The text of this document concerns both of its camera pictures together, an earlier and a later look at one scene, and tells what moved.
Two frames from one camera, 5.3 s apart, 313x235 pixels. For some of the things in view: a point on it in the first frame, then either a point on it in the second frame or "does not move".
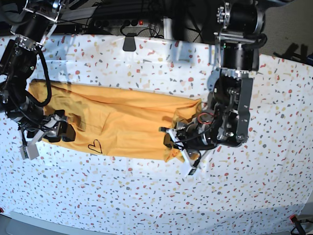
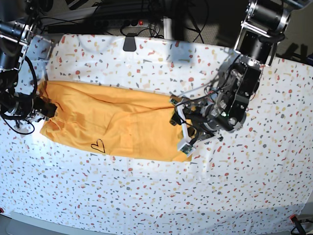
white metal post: x=167 y=28 does not move
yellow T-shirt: x=114 y=121 does not move
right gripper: x=197 y=134 to x=196 y=119
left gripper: x=48 y=125 to x=15 y=105
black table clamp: x=129 y=44 does not move
